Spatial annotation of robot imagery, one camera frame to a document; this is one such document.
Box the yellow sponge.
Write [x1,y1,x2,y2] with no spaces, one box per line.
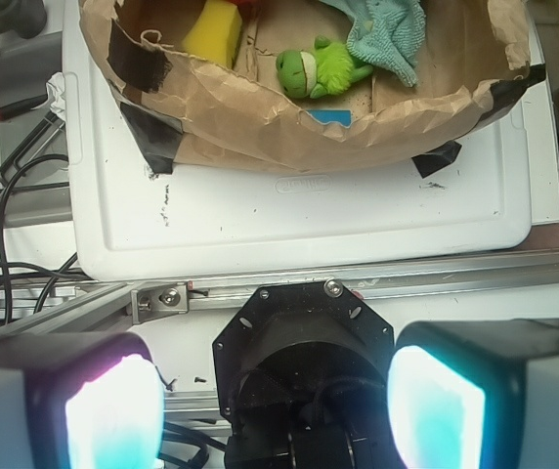
[182,0,242,68]

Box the black cable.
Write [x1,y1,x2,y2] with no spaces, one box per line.
[0,152,83,338]

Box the blue rectangular block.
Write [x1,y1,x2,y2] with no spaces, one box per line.
[307,109,352,127]

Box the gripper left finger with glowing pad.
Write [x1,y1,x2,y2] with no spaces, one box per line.
[0,332,164,468]

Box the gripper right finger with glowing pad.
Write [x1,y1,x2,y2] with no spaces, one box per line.
[387,319,559,468]

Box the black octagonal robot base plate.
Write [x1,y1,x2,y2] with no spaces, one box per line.
[212,280,401,468]

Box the crumpled white paper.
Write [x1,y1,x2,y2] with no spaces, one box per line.
[46,72,66,121]

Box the aluminium extrusion rail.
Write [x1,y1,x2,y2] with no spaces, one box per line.
[9,249,559,344]

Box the brown paper bag tray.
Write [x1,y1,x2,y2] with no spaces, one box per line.
[79,1,544,173]

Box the green plush frog toy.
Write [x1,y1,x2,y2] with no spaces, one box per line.
[276,35,373,100]

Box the blue-teal microfibre cloth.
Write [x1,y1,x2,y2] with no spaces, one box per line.
[325,0,426,88]

